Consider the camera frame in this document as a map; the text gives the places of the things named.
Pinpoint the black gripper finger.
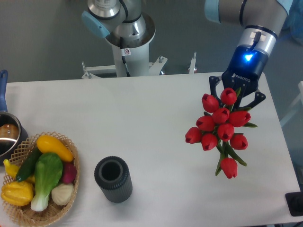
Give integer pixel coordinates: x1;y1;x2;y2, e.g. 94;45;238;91
209;76;223;104
239;90;266;109

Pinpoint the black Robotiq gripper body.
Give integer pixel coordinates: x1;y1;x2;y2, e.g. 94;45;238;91
222;46;268;93

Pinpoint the red tulip bouquet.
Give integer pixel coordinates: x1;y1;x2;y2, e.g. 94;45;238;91
185;88;256;179

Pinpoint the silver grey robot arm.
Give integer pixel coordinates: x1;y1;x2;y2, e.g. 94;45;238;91
81;0;292;110

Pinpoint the dark grey ribbed vase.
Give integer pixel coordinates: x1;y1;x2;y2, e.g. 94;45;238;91
94;156;133;203

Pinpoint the blue plastic bag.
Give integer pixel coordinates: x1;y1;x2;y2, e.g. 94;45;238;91
282;0;303;45

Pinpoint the black device at table edge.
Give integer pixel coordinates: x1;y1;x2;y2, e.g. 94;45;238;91
285;192;303;217

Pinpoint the purple red radish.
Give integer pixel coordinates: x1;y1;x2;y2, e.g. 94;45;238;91
62;163;77;184

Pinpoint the yellow squash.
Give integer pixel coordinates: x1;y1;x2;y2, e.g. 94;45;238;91
36;135;74;162

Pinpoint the green bok choy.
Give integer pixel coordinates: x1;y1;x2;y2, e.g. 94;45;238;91
31;152;63;212

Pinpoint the white garlic bulb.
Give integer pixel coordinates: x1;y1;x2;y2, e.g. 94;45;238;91
51;183;74;206

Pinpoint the dark green cucumber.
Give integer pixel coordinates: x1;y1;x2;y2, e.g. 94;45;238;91
16;147;42;182

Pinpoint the small yellow gourd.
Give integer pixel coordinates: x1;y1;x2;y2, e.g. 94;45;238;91
3;159;35;184

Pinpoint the yellow bell pepper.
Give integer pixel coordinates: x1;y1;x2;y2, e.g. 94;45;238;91
0;181;34;206

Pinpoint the woven wicker basket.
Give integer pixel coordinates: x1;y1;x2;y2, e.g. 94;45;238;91
2;132;80;227

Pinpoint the white frame at right edge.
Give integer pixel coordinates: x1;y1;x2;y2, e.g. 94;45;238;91
280;81;303;128

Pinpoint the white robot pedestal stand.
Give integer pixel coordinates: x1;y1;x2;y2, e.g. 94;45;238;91
81;11;168;77

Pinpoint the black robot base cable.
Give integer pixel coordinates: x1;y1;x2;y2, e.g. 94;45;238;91
119;37;131;77

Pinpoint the blue handled saucepan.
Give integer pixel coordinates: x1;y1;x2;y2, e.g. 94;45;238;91
0;70;28;166

